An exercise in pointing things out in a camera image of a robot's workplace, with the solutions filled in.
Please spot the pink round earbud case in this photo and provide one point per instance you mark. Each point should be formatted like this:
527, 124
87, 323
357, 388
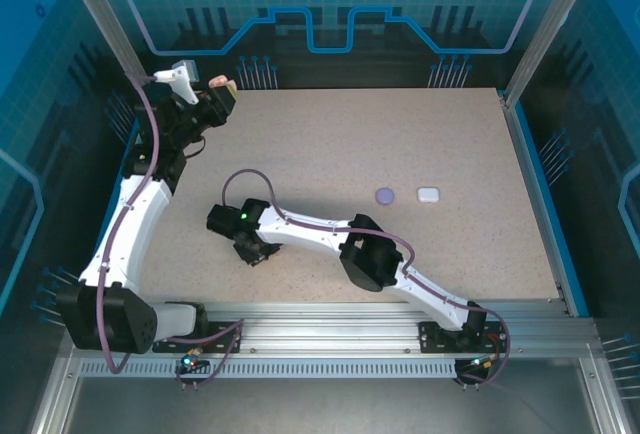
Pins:
218, 81

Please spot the purple round earbud case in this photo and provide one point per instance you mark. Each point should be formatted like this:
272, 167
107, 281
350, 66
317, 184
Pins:
385, 196

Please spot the white earbud charging case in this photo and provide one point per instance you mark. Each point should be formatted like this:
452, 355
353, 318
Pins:
428, 194

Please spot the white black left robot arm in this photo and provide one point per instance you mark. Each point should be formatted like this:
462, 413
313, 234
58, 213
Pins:
145, 204

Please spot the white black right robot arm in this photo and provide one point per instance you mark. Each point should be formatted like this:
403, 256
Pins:
300, 234

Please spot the aluminium mounting beam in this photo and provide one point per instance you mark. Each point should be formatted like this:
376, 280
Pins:
325, 324

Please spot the small LED connector board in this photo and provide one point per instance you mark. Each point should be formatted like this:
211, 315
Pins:
477, 366
192, 363

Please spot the grey metal base panel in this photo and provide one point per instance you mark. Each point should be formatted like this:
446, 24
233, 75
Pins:
325, 409

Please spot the aluminium frame post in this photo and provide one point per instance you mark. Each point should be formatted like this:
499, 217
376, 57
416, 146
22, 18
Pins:
552, 9
102, 9

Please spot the aluminium side rail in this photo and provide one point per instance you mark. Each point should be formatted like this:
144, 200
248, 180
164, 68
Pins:
536, 204

